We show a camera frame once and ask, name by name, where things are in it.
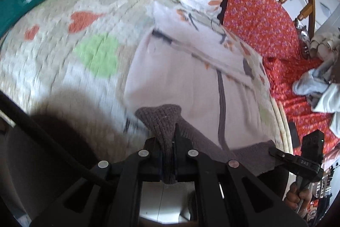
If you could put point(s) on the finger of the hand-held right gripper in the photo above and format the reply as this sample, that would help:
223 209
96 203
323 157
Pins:
280 154

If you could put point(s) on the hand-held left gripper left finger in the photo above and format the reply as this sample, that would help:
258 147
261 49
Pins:
150 163

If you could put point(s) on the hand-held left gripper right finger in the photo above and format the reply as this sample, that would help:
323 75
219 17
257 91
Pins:
183 161

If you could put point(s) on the light pink garment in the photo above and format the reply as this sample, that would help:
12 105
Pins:
180 83

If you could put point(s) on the person's right hand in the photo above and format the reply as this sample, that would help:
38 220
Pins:
293 196

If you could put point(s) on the small black object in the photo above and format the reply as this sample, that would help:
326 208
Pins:
293 134

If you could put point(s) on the white cloth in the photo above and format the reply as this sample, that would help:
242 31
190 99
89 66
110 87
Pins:
328 102

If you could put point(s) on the beige plush toy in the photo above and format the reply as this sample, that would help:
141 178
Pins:
325 43

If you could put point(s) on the red floral bedsheet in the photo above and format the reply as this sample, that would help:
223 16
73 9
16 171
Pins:
255 22

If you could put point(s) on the heart print quilt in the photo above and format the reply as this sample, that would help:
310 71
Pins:
53 56

